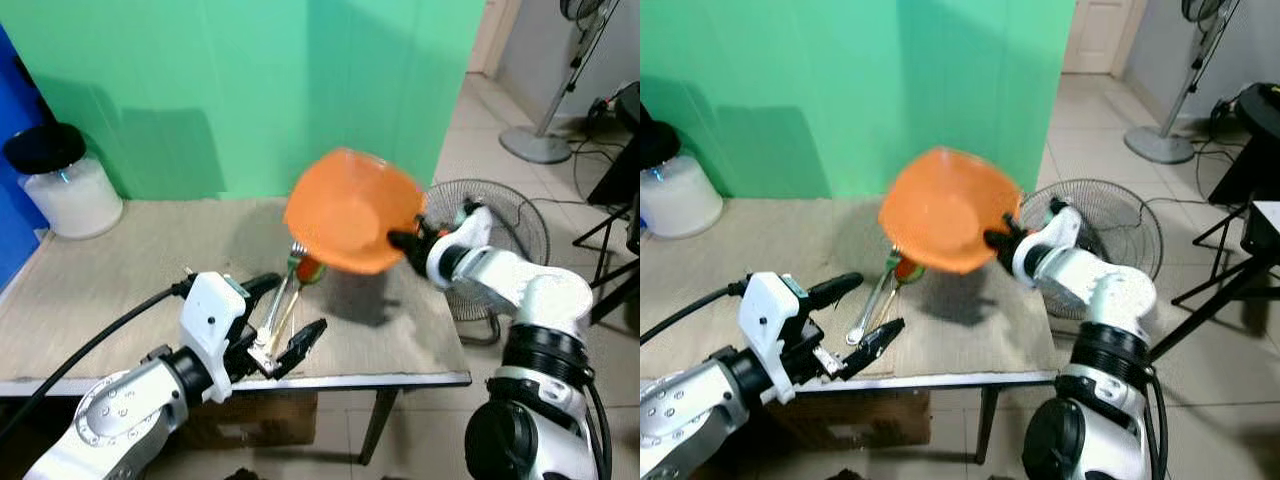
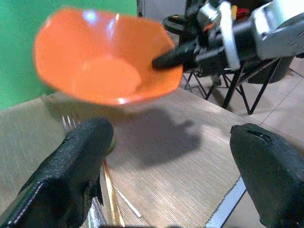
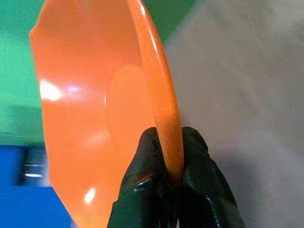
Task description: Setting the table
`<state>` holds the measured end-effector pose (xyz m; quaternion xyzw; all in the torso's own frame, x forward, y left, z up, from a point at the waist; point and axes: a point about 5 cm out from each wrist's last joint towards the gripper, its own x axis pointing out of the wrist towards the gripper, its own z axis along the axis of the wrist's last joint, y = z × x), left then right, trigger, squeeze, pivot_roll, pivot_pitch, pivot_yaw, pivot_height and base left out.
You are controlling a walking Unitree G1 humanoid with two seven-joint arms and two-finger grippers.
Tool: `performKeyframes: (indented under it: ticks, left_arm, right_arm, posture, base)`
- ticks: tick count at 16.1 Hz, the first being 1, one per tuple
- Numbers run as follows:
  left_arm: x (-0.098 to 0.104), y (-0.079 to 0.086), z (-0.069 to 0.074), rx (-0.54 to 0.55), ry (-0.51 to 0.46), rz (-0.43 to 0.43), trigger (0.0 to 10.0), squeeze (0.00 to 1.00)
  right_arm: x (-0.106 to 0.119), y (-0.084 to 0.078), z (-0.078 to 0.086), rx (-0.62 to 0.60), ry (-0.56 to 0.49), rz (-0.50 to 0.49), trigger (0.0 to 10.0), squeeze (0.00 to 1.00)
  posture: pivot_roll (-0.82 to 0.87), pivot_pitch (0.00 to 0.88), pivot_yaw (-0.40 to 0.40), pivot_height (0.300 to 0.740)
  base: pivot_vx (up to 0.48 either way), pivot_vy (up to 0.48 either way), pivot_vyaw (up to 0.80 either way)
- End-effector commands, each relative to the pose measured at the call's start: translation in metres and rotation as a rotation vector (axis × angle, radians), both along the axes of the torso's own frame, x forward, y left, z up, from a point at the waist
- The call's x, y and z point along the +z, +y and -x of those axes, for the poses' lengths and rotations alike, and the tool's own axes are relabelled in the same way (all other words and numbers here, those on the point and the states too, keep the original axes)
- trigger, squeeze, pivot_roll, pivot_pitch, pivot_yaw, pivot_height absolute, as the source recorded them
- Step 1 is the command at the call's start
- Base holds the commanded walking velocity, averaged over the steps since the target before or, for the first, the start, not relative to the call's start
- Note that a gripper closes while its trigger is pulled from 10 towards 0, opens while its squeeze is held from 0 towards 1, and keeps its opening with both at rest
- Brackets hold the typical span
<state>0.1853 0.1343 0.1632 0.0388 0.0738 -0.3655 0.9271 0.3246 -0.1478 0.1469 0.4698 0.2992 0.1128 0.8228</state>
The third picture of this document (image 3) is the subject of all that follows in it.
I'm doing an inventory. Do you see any green placemat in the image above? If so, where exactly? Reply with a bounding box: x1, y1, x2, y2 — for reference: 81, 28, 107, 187
0, 0, 198, 145

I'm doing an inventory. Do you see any orange plastic plate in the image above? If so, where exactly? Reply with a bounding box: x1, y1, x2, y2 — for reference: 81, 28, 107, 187
28, 0, 185, 228

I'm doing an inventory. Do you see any dark metal cutlery piece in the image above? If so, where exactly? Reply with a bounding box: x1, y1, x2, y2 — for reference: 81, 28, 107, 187
16, 146, 49, 186

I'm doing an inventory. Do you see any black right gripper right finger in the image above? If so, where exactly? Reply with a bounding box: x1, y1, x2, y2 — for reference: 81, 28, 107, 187
177, 126, 245, 228

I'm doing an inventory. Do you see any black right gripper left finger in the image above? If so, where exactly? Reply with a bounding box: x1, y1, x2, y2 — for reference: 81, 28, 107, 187
107, 126, 178, 228

